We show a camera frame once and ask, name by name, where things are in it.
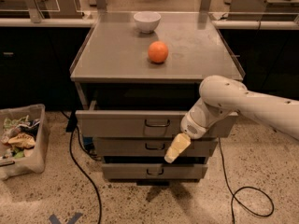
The grey middle drawer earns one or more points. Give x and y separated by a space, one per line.
143 147

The orange fruit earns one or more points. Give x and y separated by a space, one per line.
158 52

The grey bottom drawer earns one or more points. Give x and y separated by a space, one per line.
131 171

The grey metal cabinet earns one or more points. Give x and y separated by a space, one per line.
136 81

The white bowl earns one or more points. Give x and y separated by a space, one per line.
147 21

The grey drawer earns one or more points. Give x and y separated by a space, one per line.
129 123
131 171
143 147

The clear plastic bin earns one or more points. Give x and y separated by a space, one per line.
35 162

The snack bags in bin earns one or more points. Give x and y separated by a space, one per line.
19 137

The grey top drawer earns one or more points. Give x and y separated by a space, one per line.
129 123

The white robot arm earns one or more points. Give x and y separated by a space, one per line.
221 96

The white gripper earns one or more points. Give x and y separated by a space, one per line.
192 127

